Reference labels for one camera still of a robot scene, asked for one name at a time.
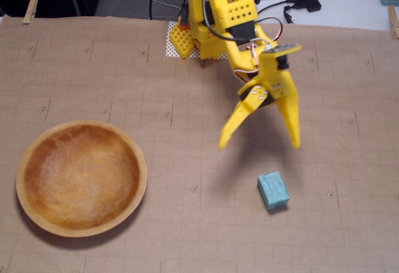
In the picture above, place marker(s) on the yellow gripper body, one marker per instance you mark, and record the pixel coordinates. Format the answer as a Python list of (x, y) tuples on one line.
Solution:
[(278, 81)]

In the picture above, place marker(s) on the round wooden bowl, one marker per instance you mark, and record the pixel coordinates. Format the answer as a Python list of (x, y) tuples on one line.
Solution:
[(81, 179)]

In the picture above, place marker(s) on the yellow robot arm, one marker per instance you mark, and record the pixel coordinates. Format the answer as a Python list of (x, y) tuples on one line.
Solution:
[(230, 11)]

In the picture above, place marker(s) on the yellow perforated table clamp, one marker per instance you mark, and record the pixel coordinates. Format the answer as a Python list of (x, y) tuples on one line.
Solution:
[(182, 40)]

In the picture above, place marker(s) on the brown gridded gift wrap paper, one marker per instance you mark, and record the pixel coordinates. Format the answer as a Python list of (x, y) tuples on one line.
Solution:
[(187, 223)]

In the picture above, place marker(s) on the wooden clothespin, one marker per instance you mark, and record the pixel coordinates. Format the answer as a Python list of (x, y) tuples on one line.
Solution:
[(30, 8), (393, 20)]

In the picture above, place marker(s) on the blue painted wooden block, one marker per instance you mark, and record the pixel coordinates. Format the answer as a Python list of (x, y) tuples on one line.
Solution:
[(273, 190)]

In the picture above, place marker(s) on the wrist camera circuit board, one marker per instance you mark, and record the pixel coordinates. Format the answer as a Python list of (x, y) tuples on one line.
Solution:
[(280, 48)]

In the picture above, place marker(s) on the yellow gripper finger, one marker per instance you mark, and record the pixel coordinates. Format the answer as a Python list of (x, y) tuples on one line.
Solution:
[(293, 120), (240, 117)]

